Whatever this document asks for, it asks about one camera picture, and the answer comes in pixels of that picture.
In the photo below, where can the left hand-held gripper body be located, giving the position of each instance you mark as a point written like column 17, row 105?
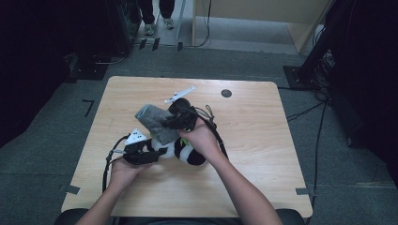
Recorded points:
column 136, row 150

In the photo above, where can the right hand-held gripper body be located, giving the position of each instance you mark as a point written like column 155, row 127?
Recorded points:
column 184, row 115

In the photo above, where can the grey towel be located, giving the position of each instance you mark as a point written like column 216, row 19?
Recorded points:
column 156, row 120

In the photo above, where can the panda plush toy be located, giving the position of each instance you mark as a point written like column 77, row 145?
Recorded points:
column 187, row 154

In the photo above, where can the person's left hand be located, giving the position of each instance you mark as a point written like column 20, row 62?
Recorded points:
column 125, row 172

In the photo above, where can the person's right hand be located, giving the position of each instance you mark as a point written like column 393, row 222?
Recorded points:
column 202, row 140

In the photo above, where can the dark round table grommet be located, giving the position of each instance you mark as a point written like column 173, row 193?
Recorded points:
column 226, row 93

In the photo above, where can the black tape strip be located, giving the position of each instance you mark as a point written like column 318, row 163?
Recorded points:
column 156, row 44
column 142, row 43
column 180, row 46

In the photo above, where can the black equipment rack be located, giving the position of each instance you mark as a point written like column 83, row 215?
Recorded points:
column 120, row 25

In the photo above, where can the light wooden cabinet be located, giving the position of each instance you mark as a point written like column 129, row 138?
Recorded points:
column 250, row 9

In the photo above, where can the black metal stand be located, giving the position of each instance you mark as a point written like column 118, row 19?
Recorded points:
column 313, row 56

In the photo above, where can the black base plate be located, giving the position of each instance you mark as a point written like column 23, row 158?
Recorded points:
column 89, row 70

